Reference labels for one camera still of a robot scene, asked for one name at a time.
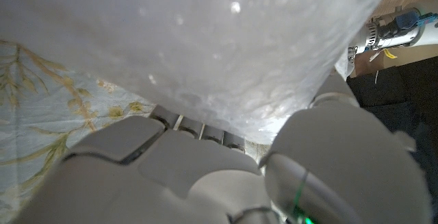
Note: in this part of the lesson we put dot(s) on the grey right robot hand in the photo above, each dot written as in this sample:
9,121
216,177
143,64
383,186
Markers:
205,183

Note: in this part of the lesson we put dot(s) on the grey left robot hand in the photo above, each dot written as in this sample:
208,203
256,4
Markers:
386,32

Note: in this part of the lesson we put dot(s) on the clear bubble wrap roll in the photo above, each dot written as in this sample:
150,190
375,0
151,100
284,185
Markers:
205,39

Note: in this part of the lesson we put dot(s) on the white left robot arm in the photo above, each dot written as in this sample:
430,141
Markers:
429,28

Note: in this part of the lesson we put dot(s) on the floral butterfly backdrop cloth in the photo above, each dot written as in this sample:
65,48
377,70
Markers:
41,114

